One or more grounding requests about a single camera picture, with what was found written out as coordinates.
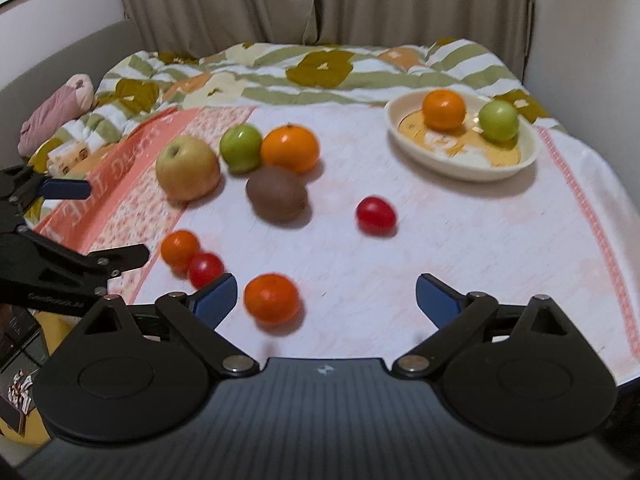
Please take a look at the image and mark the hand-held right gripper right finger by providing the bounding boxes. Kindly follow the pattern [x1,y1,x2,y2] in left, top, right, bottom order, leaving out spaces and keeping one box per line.
[392,272,571,377]

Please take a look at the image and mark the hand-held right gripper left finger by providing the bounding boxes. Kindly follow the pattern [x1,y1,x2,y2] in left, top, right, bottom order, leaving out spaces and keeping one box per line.
[80,272,261,377]

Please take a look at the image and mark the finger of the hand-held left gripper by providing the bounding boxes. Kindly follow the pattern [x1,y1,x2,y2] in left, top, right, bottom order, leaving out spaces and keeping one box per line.
[0,232,151,288]
[0,164,92,202]

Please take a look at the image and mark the red cherry tomato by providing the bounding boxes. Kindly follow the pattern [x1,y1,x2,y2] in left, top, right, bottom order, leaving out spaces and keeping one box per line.
[355,196,399,236]
[188,252,225,289]

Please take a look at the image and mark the small tangerine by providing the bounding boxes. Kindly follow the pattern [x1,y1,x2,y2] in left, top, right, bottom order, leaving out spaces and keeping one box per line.
[160,230,202,271]
[243,273,302,325]

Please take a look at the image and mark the yellow apple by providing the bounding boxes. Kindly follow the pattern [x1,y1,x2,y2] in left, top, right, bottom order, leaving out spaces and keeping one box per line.
[155,135,222,203]

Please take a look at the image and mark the brown kiwi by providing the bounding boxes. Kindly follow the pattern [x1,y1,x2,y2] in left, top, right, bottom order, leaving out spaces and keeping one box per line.
[245,166,309,225]

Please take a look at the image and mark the cream oval bowl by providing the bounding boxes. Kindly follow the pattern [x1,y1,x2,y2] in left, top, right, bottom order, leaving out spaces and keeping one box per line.
[385,89,539,183]

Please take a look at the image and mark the green apple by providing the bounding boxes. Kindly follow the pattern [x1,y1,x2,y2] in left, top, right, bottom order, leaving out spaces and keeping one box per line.
[478,100,520,143]
[220,124,264,174]

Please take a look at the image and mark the large orange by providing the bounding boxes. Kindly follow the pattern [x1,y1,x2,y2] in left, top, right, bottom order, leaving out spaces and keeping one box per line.
[422,89,467,131]
[260,123,321,175]

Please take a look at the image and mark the dark printed box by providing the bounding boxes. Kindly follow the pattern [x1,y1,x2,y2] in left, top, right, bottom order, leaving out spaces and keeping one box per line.
[0,305,49,434]

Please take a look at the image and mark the pink rolled cloth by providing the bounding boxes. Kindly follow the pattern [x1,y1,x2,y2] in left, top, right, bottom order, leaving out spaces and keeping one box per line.
[17,74,96,157]

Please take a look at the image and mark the floral patterned tablecloth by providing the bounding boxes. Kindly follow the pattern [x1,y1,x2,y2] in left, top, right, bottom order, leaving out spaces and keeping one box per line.
[35,102,640,387]

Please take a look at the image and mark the grey headboard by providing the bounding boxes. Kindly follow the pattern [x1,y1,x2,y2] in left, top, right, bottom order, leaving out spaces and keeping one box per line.
[0,20,147,107]

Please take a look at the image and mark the beige curtain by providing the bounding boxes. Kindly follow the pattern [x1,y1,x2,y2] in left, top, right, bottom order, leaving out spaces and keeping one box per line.
[111,0,534,84]

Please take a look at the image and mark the green striped floral blanket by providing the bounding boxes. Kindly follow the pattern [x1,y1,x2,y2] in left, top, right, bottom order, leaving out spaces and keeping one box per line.
[20,37,568,181]

